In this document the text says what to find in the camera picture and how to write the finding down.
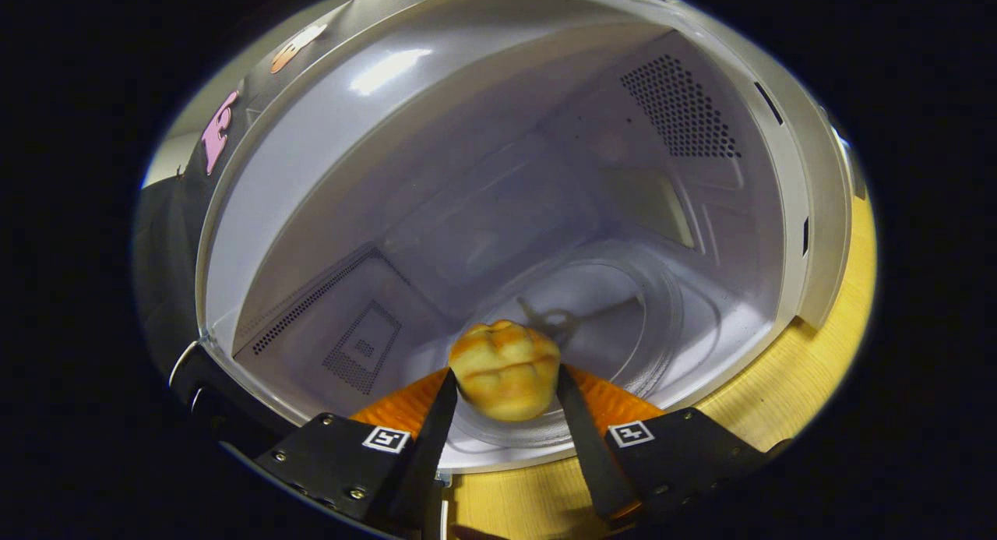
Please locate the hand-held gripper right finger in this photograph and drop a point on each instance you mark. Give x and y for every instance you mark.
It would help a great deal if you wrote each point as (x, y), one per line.
(596, 454)

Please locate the white microwave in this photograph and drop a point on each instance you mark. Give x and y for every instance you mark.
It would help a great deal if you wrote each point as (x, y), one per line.
(498, 174)

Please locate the golden bread bun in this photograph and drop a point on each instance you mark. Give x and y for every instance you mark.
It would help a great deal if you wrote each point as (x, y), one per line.
(505, 372)

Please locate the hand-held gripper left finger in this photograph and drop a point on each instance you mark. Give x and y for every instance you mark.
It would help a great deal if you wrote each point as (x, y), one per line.
(428, 454)

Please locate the glass microwave turntable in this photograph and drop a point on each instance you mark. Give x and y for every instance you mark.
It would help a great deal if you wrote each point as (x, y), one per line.
(623, 314)

